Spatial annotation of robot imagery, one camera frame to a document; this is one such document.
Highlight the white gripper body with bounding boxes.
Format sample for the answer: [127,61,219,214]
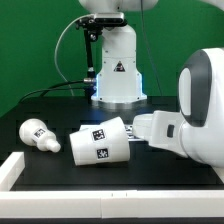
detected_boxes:
[149,111,188,158]

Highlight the grey camera cable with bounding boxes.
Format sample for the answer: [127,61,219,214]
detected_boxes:
[54,13,94,98]

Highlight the white marker sheet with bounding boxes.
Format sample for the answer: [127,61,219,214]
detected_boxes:
[79,124,144,142]

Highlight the grey rear camera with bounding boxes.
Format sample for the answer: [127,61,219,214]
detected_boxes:
[93,12,125,27]

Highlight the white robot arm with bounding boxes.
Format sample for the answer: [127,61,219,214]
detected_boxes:
[79,0,224,168]

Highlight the black cable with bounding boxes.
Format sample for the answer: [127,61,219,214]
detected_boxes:
[18,79,88,104]

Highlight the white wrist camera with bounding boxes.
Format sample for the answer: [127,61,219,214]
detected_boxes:
[132,114,153,141]

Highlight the black camera stand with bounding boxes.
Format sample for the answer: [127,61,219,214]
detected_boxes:
[76,16,100,101]

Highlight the white lamp bulb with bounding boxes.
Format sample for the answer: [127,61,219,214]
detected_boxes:
[19,119,61,153]

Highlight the white lamp shade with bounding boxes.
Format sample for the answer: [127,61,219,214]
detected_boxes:
[70,117,130,166]

